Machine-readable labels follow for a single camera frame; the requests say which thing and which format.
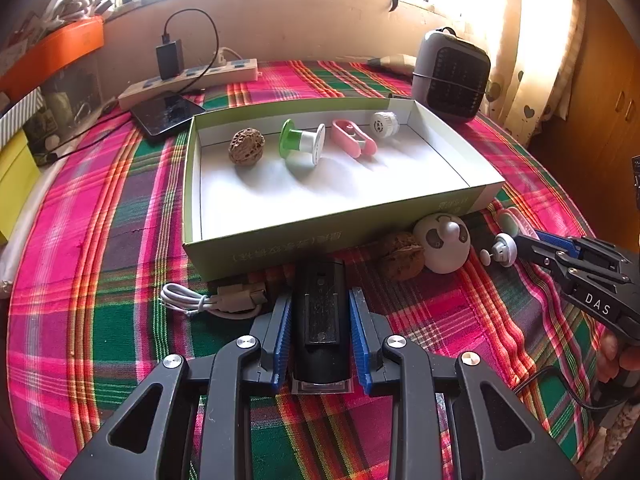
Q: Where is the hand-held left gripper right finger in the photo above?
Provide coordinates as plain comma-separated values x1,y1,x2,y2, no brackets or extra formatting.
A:
348,287,583,480

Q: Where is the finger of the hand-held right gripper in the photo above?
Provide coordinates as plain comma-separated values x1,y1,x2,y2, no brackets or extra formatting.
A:
515,235,630,293
535,231,628,263

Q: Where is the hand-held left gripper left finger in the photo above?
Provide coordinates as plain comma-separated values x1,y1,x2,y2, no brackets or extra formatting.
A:
75,292,293,480

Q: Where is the black bike light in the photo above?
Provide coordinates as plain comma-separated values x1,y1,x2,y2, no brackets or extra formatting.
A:
289,255,357,396

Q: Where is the small white knob toy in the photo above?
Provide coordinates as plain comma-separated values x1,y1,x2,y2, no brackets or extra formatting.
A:
480,232,519,266

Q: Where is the pink clip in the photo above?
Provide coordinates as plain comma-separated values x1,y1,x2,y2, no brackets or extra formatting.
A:
331,119,377,158
495,207,538,241

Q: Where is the white usb cable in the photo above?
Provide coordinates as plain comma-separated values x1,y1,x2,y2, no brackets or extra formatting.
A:
160,282,268,320

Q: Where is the brown walnut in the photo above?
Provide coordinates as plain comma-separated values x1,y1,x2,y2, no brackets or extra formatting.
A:
377,231,426,282
228,127,266,165

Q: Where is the white panda toy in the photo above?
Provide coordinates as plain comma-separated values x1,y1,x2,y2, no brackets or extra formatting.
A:
412,212,473,275

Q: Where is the green white cardboard box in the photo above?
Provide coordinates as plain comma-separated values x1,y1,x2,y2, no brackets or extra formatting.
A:
182,97,506,281

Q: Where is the green white spool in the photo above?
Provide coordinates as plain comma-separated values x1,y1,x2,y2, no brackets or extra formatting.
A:
278,119,327,168

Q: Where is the white round cap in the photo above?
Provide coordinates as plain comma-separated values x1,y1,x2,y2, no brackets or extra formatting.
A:
371,111,400,138

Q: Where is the person's right hand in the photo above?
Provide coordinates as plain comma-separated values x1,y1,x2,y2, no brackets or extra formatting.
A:
599,332,640,387

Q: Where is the cream heart print curtain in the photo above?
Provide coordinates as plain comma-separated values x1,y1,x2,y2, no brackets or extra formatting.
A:
480,0,588,146

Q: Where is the grey desk heater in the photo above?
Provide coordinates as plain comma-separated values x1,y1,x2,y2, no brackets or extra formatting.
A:
411,27,492,123

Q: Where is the grey beige pen tool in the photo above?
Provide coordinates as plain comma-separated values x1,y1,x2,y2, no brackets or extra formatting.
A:
367,54,418,73

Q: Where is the black smartphone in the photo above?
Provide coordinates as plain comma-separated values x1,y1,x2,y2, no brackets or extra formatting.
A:
131,94,207,142

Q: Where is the white foam board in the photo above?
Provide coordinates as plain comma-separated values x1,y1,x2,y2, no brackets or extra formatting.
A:
0,160,56,301

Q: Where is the white power strip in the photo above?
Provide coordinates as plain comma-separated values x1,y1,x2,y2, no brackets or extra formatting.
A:
117,57,260,110

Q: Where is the black charger adapter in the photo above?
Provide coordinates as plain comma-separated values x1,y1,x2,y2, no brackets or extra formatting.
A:
156,34,182,81

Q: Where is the yellow box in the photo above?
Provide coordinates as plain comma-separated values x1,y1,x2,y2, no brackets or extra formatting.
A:
0,132,41,246

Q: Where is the clear plastic container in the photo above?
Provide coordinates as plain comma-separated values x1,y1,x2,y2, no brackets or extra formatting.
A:
22,55,108,156

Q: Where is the striped white box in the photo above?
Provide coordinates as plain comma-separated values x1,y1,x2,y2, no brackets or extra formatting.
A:
0,87,43,136

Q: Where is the orange box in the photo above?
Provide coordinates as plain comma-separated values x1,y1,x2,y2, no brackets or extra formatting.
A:
0,16,106,101

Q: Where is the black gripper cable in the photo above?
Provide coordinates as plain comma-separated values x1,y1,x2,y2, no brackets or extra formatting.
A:
512,366,608,413

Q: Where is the thin black cable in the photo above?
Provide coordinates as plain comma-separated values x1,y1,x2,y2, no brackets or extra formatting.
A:
35,105,136,166

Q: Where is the black charger cable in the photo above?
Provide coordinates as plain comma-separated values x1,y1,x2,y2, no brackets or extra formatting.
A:
162,9,221,96

